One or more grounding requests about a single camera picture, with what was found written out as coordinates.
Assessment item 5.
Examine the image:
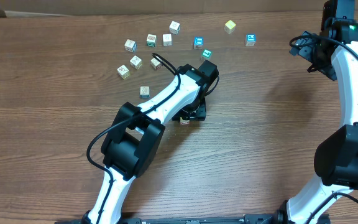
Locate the green L block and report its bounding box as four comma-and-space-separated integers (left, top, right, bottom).
201, 49, 213, 61

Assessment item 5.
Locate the wooden block car picture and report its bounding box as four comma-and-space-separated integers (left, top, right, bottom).
124, 39, 137, 53

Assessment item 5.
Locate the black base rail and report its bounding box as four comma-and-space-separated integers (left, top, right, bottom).
54, 213, 332, 224

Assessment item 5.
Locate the wooden block top blue side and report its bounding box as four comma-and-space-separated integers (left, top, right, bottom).
169, 21, 180, 35

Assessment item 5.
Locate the wooden block blue front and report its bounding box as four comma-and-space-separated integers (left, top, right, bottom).
139, 86, 150, 98

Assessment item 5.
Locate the block with green B side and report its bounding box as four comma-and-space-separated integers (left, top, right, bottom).
146, 34, 157, 47

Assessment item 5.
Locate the blue P block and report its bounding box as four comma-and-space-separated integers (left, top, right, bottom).
246, 34, 256, 47

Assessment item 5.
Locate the wooden block red edge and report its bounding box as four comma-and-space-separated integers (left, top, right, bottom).
180, 117, 190, 125

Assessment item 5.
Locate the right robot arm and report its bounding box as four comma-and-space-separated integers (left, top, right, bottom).
267, 0, 358, 223

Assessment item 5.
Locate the wooden block red side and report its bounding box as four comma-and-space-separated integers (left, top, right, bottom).
150, 58, 162, 70

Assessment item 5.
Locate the cardboard backdrop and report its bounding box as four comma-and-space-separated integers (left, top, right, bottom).
0, 0, 325, 17

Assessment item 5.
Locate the yellow top block far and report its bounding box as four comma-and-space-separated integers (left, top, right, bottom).
224, 20, 236, 34

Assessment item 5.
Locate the wooden block yellow S side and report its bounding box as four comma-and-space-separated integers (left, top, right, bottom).
117, 65, 131, 79

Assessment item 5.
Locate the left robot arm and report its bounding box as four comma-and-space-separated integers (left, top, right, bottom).
81, 60, 219, 223

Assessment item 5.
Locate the plain wooden block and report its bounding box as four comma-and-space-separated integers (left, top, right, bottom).
162, 34, 172, 47

